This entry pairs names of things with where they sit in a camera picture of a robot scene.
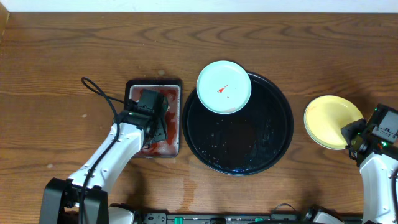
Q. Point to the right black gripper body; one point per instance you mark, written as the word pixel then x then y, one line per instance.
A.
pixel 352 132

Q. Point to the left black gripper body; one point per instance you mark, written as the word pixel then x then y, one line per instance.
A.
pixel 160 133

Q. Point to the round black tray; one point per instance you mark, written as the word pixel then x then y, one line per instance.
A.
pixel 246 142

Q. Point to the light blue plate top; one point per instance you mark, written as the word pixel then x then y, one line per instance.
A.
pixel 223 87

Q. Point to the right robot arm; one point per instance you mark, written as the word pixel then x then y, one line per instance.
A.
pixel 379 175

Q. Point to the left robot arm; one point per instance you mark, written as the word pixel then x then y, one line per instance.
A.
pixel 88 187

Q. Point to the rectangular black water tray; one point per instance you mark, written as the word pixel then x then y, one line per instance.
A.
pixel 171 88

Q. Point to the yellow plate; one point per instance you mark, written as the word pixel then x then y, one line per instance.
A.
pixel 325 116

